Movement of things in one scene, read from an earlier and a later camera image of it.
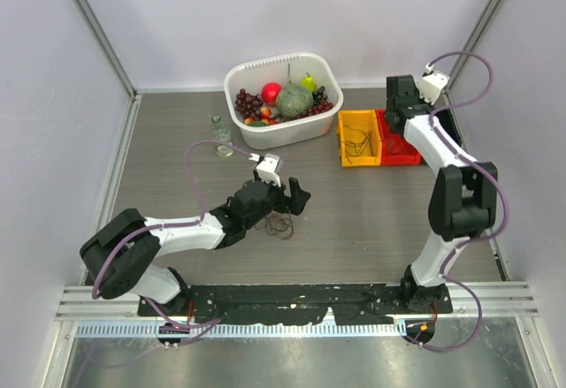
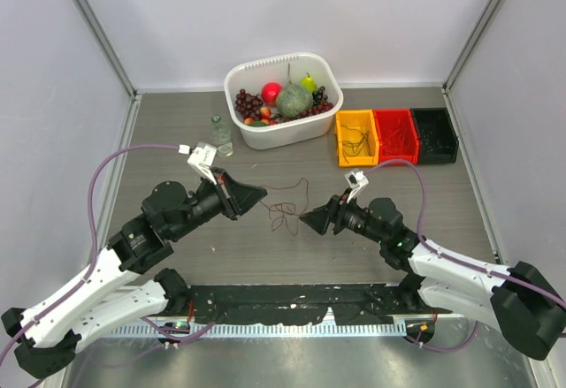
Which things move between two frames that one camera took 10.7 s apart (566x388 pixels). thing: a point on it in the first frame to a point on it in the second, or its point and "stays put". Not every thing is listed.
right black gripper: [419, 99] to [335, 209]
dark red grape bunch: [248, 105] stays put
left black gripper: [286, 203] to [235, 197]
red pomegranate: [270, 92] stays put
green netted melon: [294, 101] stays put
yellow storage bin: [359, 138] stays put
